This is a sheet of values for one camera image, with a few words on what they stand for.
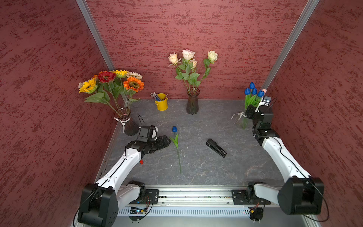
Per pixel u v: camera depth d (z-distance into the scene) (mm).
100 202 385
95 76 714
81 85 696
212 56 877
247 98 903
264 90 851
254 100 891
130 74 787
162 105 1104
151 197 742
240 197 740
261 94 831
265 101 659
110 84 746
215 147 897
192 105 1063
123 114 893
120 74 756
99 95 698
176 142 947
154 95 1008
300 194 396
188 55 816
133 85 705
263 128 612
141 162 853
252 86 874
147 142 644
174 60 847
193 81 947
